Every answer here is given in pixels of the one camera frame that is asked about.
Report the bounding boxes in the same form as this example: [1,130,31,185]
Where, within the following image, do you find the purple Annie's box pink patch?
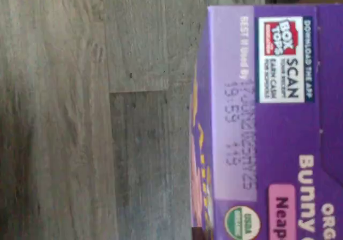
[188,5,343,240]

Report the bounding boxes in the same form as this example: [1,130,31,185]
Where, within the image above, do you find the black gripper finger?
[191,226,204,240]

